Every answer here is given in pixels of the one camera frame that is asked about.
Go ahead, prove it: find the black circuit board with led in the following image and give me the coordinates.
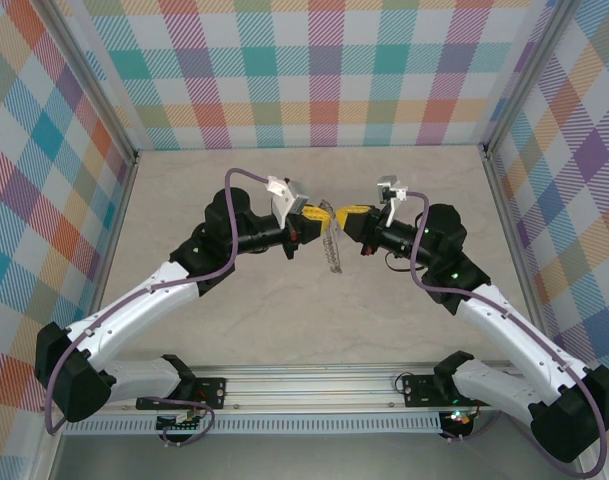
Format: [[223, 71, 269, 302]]
[[443, 409, 475, 436]]

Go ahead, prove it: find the black circuit board green connector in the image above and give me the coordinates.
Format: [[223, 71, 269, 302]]
[[156, 412, 205, 434]]

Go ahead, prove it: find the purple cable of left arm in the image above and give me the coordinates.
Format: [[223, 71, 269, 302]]
[[43, 168, 273, 448]]

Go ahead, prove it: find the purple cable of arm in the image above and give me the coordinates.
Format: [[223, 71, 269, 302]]
[[43, 168, 273, 448], [406, 192, 609, 475]]

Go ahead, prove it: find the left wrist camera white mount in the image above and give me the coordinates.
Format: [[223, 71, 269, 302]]
[[265, 174, 310, 231]]

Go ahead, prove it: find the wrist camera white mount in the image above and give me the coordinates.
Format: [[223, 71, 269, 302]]
[[265, 174, 310, 231], [376, 173, 409, 226]]

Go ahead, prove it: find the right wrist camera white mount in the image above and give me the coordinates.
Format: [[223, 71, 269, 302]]
[[376, 173, 409, 226]]

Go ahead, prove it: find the aluminium side rail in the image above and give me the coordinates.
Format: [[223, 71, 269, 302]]
[[482, 149, 548, 346], [81, 152, 141, 331]]

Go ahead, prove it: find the long aluminium base rail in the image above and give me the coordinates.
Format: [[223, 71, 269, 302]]
[[98, 363, 533, 415]]

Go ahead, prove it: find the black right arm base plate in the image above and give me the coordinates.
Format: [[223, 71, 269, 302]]
[[401, 374, 493, 409]]

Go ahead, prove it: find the aluminium frame post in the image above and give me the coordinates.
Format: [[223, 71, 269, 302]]
[[481, 0, 573, 160], [46, 0, 141, 164]]

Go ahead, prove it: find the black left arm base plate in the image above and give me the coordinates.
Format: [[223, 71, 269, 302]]
[[136, 377, 228, 411]]

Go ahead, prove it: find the white slotted cable duct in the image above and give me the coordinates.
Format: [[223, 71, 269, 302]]
[[66, 417, 443, 436]]

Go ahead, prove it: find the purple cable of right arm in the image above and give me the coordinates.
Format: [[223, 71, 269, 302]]
[[406, 192, 609, 475]]

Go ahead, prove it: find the aluminium frame leg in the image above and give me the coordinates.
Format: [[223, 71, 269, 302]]
[[31, 422, 68, 480]]

